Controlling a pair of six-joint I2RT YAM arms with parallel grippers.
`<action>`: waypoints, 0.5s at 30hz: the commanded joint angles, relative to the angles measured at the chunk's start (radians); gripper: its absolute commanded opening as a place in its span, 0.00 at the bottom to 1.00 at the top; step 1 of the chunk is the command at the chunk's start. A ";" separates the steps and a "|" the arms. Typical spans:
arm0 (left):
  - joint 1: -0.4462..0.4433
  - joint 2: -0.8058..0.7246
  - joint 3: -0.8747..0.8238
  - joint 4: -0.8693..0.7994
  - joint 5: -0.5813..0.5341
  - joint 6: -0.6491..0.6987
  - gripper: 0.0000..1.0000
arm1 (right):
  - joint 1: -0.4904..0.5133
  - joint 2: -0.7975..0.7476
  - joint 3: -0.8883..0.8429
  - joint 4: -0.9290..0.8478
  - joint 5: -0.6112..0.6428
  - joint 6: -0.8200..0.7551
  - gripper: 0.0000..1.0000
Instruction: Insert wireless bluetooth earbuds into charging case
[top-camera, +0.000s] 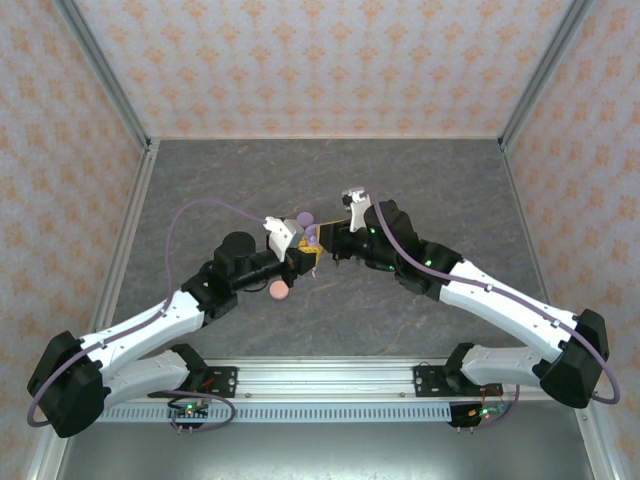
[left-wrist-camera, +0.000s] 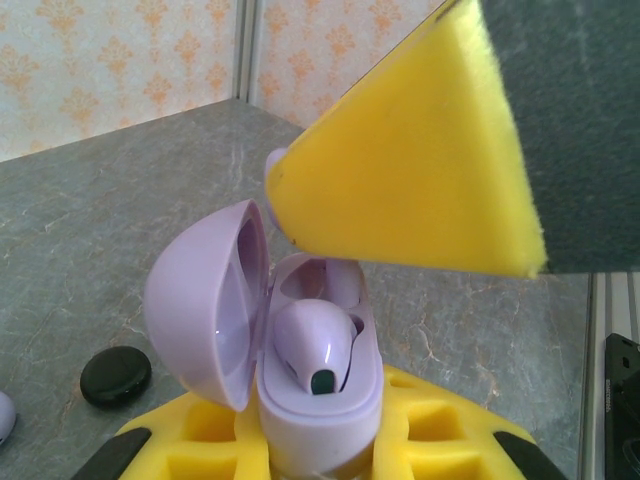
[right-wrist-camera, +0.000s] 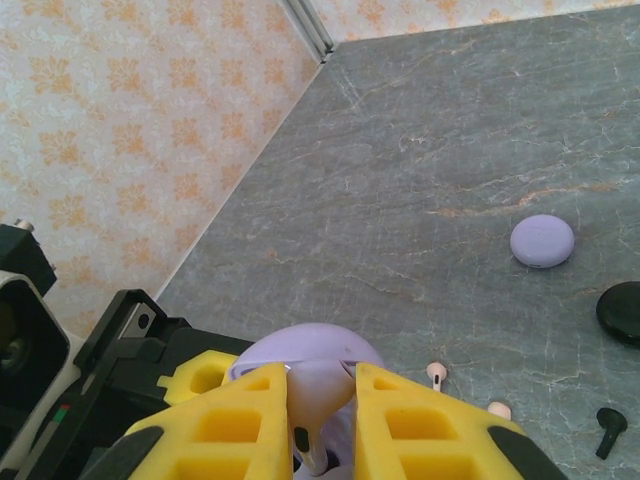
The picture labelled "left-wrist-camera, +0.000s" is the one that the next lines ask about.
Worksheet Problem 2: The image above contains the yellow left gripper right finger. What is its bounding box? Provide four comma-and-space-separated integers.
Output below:
369, 363, 571, 480

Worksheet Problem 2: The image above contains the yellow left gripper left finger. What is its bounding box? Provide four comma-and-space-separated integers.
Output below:
74, 389, 274, 480

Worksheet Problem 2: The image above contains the black earbud charging case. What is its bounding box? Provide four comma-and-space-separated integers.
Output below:
79, 347, 154, 410

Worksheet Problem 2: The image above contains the purple earbud charging case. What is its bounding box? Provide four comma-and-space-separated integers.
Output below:
0, 390, 17, 447
143, 198, 386, 474

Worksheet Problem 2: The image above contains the purple earbud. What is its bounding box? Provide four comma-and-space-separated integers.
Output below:
272, 298, 361, 396
263, 147, 291, 236

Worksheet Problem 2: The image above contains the aluminium mounting rail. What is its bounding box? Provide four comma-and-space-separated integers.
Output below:
587, 272, 640, 480

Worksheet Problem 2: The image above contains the aluminium corner post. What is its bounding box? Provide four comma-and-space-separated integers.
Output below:
233, 0, 266, 104

